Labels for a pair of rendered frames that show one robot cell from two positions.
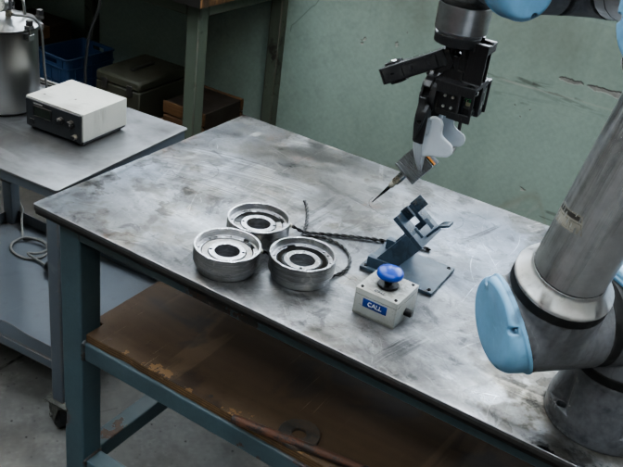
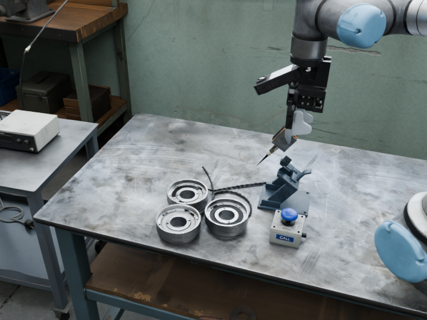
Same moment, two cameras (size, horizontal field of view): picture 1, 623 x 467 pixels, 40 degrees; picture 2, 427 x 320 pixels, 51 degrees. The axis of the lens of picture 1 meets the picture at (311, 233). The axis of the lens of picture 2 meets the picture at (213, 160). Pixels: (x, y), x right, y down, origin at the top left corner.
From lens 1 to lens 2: 41 cm
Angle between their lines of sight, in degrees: 11
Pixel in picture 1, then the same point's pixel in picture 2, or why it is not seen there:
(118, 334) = (105, 277)
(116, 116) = (53, 128)
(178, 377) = (154, 298)
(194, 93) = (83, 92)
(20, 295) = (15, 247)
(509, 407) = (391, 286)
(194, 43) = (77, 63)
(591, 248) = not seen: outside the picture
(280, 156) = (173, 136)
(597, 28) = not seen: hidden behind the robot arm
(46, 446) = not seen: outside the picture
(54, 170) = (27, 176)
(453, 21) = (307, 50)
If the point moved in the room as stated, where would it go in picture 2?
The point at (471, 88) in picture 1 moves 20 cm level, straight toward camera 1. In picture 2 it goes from (322, 90) to (349, 138)
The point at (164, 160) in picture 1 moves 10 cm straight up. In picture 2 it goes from (104, 159) to (100, 129)
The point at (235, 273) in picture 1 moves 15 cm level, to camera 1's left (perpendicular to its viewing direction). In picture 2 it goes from (190, 237) to (123, 246)
